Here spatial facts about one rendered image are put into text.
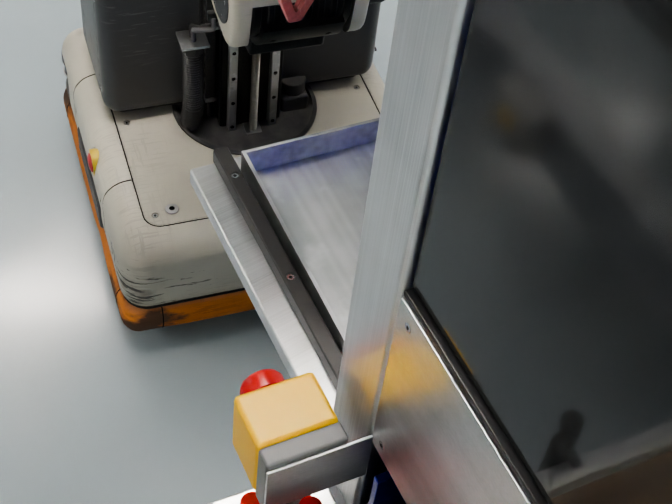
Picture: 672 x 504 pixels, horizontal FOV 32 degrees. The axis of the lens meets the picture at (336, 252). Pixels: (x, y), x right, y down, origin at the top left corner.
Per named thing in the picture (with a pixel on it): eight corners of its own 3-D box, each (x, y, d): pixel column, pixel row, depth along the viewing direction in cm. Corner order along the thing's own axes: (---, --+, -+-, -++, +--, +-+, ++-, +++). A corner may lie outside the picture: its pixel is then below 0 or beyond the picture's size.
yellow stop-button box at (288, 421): (341, 483, 98) (350, 438, 92) (262, 512, 95) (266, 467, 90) (305, 412, 102) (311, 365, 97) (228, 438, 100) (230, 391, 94)
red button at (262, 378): (295, 418, 100) (298, 392, 97) (251, 433, 98) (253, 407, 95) (277, 384, 102) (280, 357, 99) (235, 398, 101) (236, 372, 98)
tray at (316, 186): (593, 336, 121) (602, 315, 118) (368, 412, 112) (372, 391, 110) (442, 122, 140) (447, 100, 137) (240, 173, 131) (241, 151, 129)
